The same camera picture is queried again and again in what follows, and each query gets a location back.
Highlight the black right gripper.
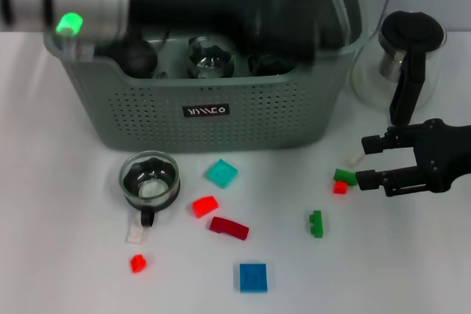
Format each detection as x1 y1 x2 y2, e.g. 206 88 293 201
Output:
355 118 471 198

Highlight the left arm cable with plug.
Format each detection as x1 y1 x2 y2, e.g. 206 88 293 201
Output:
58 30 95 63

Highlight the green notched building block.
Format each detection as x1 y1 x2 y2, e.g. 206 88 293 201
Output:
308 210 325 238

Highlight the white sloped building block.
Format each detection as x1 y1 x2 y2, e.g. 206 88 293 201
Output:
347 149 365 167

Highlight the green long building block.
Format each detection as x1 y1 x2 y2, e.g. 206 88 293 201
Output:
333 168 358 186

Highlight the grey-green perforated storage bin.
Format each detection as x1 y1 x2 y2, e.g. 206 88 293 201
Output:
43 0 370 153

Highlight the bright red sloped block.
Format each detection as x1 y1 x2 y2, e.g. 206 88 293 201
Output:
191 195 219 218

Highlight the blue square building block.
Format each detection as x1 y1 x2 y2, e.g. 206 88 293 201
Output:
238 263 269 293

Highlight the teal square building block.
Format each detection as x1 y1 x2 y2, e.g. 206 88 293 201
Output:
205 158 239 189

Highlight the glass teapot black lid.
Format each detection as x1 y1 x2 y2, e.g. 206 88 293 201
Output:
349 10 448 126

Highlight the dark red curved block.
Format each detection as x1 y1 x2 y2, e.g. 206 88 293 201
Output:
209 216 250 241

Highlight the clear white flat block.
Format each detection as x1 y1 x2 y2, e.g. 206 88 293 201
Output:
125 218 150 245

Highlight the small black clay teapot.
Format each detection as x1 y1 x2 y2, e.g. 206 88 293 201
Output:
110 30 159 79

